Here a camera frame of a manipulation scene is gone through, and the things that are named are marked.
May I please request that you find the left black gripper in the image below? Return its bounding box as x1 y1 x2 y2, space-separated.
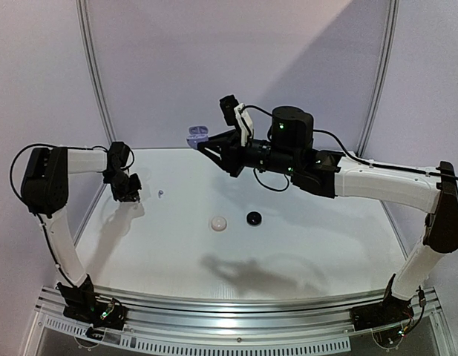
103 170 142 201

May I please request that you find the purple earbud charging case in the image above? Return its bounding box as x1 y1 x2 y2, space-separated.
186 125 209 150

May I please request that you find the pink earbud charging case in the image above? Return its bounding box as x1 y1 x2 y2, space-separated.
209 216 228 232

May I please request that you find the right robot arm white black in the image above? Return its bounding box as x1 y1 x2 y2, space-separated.
195 104 458 323

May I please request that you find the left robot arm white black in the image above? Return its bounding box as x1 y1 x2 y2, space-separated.
18 142 142 289

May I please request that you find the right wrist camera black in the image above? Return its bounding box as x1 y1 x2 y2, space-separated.
219 94 239 126

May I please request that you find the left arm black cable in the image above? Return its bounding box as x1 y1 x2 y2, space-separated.
9 143 137 275

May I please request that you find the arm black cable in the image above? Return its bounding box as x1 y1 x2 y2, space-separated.
243 105 458 237
9 143 137 275

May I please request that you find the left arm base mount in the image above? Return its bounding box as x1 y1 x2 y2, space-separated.
57 283 128 331

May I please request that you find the aluminium front rail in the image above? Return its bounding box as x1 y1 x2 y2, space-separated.
24 287 454 355

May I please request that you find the left aluminium frame post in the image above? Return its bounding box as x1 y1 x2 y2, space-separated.
75 0 120 149

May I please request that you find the aluminium frame post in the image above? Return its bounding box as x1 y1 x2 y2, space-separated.
356 0 399 156
75 0 120 149

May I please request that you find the right aluminium frame post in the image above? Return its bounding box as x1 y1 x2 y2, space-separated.
356 0 399 156

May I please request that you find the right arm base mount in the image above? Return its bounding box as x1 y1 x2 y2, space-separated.
350 297 414 331

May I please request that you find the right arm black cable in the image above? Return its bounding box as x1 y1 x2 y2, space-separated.
243 105 458 237

